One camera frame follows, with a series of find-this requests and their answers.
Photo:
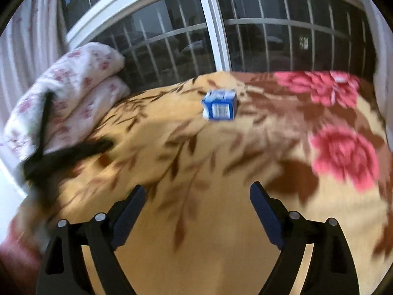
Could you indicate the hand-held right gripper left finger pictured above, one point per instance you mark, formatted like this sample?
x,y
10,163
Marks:
x,y
127,218

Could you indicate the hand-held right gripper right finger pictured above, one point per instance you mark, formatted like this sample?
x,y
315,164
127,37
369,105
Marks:
x,y
267,215

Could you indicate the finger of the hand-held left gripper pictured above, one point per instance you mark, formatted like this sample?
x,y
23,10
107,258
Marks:
x,y
79,150
44,123

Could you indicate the blue and white carton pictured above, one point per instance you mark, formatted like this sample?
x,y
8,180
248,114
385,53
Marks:
x,y
221,106

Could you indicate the white floral folded quilt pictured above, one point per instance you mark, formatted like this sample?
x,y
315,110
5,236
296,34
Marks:
x,y
73,98

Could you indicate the yellow floral blanket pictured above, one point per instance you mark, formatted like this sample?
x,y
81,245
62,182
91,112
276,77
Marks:
x,y
215,166

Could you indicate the pale pink curtain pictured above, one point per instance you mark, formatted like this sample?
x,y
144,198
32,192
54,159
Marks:
x,y
27,52

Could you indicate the red cloth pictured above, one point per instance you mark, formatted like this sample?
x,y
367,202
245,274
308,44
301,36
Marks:
x,y
18,252

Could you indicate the metal window grille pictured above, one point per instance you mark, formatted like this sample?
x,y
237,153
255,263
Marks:
x,y
276,37

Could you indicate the white curtain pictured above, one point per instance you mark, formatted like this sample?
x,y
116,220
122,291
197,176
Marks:
x,y
382,67

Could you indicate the white window frame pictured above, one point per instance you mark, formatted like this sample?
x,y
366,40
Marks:
x,y
211,21

